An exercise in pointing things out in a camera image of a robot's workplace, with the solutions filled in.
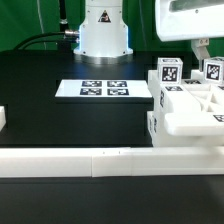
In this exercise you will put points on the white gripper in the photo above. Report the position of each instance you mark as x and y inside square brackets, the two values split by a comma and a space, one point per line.
[178, 20]

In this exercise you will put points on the white tagged cube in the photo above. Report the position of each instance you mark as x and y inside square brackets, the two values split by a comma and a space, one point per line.
[169, 70]
[214, 70]

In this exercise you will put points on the white chair back frame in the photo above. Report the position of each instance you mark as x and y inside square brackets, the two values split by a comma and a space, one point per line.
[190, 113]

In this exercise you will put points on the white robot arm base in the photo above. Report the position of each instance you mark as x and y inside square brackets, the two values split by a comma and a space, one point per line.
[103, 35]

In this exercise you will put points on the white U-shaped fence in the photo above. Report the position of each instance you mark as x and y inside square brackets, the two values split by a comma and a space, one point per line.
[110, 162]

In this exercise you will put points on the white tag plate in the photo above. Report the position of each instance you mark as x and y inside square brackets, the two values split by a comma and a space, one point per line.
[76, 88]

